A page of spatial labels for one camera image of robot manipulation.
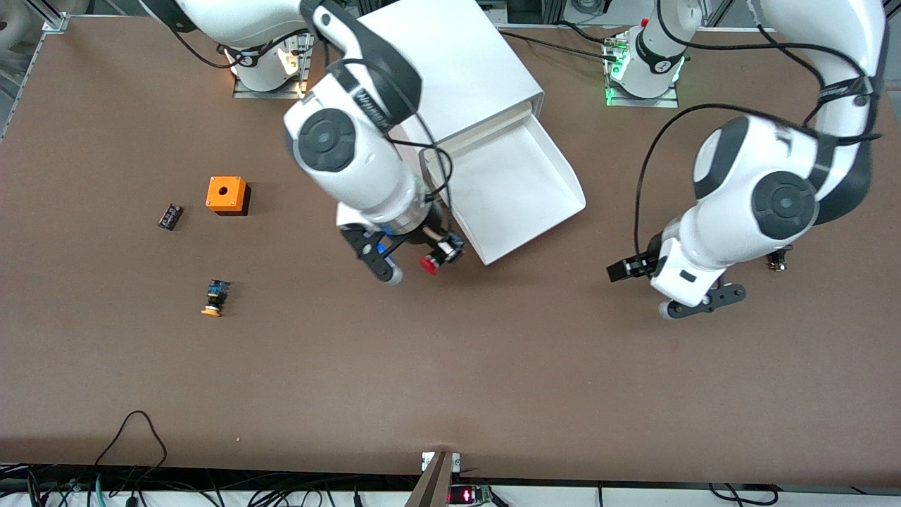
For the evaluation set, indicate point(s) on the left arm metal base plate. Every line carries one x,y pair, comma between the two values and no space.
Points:
640,103

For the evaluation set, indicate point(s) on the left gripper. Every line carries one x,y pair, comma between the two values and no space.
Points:
642,265

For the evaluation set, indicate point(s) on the small black switch part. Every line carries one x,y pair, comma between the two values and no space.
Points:
778,264

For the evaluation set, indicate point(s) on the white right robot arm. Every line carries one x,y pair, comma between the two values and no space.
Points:
352,169

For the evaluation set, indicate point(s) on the yellow push button switch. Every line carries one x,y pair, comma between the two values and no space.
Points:
216,294

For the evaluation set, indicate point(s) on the red push button switch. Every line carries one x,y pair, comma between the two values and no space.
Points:
429,265

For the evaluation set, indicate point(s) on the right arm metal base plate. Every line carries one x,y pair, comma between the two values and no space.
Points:
246,92

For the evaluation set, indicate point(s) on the dark cylindrical capacitor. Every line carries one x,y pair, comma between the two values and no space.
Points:
170,217

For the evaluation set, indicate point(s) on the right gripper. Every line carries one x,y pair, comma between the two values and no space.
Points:
431,234

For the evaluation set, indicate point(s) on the device with red display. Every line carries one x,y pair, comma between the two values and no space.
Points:
464,495

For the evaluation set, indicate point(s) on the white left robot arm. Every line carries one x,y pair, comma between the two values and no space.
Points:
774,204

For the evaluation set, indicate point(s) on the orange box with hole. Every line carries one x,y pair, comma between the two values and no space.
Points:
225,193

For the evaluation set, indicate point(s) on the aluminium frame profile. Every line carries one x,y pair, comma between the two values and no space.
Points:
56,21

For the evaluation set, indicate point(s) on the grey camera stand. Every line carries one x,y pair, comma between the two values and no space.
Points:
433,486

